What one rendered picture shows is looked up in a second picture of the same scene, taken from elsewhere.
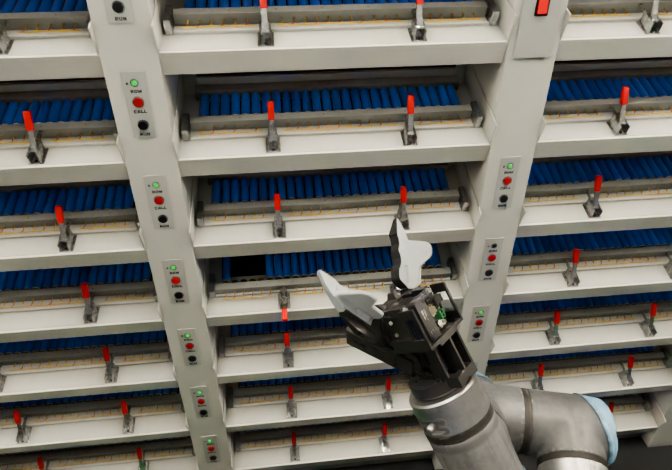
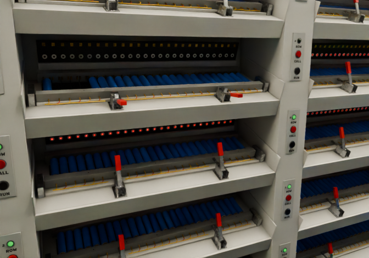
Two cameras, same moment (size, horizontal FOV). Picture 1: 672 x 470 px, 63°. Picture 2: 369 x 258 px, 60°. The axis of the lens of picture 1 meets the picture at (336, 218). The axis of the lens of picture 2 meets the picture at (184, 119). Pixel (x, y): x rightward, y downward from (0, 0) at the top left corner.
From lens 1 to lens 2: 81 cm
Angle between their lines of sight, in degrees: 27
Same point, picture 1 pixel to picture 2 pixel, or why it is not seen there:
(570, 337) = (353, 152)
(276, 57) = not seen: outside the picture
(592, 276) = (360, 89)
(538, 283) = (328, 92)
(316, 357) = (149, 186)
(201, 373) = (14, 211)
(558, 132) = not seen: outside the picture
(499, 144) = not seen: outside the picture
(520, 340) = (320, 157)
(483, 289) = (294, 90)
